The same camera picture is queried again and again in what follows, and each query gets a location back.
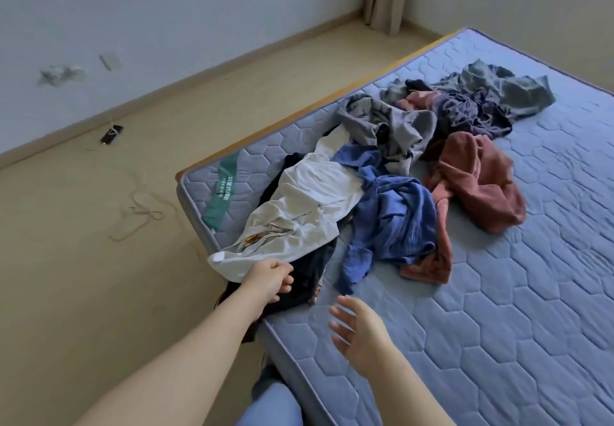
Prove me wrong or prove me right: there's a person's right hand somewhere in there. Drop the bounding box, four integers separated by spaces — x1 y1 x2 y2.
328 294 395 376

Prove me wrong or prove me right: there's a person's left hand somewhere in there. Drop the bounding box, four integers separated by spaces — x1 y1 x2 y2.
238 258 295 309

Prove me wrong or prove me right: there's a black garment with print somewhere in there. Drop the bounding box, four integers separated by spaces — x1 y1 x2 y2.
216 152 339 343

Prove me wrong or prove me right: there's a white t-shirt orange label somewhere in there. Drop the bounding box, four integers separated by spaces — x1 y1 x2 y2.
207 123 368 284

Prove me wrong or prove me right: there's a blue garment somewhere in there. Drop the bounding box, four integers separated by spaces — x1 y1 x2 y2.
331 145 441 296

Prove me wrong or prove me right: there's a blue quilted mattress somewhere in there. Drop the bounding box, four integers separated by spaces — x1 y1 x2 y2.
175 28 614 426

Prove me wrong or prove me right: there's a grey printed t-shirt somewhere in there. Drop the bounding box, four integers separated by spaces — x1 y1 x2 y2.
336 93 439 177

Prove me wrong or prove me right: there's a pink red garment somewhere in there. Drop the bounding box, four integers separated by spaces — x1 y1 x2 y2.
399 131 528 286

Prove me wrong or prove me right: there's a pink pajama shirt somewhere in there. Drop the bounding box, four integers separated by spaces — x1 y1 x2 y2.
395 89 443 113

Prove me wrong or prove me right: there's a dark purple garment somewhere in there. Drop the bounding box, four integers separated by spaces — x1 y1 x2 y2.
432 90 514 142

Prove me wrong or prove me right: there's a grey button-up shirt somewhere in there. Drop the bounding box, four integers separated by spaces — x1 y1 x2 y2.
436 59 556 121

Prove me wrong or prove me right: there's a person's right forearm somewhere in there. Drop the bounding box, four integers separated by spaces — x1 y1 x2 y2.
367 342 458 426

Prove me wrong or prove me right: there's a person's left forearm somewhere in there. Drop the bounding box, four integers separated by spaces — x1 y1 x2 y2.
75 291 272 426

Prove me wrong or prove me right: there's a person's dark trouser leg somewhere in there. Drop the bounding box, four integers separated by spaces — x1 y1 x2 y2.
237 363 304 426

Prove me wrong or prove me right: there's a black charger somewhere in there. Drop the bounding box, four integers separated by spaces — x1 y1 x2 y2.
100 124 125 146

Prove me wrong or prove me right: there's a white charger cable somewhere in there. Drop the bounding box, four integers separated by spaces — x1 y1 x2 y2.
107 176 166 244

